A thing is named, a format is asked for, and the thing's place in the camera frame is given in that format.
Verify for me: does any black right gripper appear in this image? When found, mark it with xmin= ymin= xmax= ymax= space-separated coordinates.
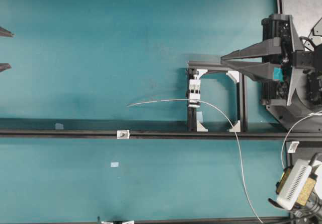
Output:
xmin=221 ymin=14 xmax=304 ymax=106

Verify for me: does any teal tape on finger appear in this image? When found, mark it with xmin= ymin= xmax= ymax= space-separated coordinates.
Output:
xmin=273 ymin=67 xmax=283 ymax=82

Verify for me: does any white perforated power adapter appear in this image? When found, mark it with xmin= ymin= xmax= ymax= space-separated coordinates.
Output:
xmin=268 ymin=159 xmax=321 ymax=213

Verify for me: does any thin silver steel wire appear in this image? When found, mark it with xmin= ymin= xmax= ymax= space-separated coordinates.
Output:
xmin=127 ymin=99 xmax=264 ymax=224

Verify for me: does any white cable at right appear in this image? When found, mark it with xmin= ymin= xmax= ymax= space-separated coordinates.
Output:
xmin=281 ymin=110 xmax=322 ymax=171

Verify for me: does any silver rail bracket with hole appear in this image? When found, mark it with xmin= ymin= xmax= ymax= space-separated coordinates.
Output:
xmin=116 ymin=130 xmax=130 ymax=139

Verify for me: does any long black aluminium rail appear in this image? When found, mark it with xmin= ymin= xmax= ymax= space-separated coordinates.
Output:
xmin=1 ymin=129 xmax=284 ymax=139

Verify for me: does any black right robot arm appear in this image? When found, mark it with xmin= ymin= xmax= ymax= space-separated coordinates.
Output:
xmin=220 ymin=14 xmax=321 ymax=126

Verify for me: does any small tape piece on table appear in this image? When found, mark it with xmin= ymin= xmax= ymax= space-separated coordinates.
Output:
xmin=110 ymin=162 xmax=119 ymax=168

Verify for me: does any white label tag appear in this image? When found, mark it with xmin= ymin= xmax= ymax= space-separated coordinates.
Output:
xmin=287 ymin=141 xmax=300 ymax=154

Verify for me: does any black bottom edge rail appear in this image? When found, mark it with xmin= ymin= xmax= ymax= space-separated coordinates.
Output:
xmin=97 ymin=215 xmax=292 ymax=224

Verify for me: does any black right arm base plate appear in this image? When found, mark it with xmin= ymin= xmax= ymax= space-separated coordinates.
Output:
xmin=266 ymin=103 xmax=321 ymax=141

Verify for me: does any black aluminium frame fixture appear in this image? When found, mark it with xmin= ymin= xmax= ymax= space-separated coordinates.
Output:
xmin=186 ymin=60 xmax=248 ymax=132

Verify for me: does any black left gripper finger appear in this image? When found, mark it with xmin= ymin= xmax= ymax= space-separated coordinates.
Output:
xmin=0 ymin=63 xmax=12 ymax=71
xmin=0 ymin=27 xmax=14 ymax=37

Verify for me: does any white wire guide block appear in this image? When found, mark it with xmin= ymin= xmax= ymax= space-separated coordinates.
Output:
xmin=188 ymin=68 xmax=208 ymax=108

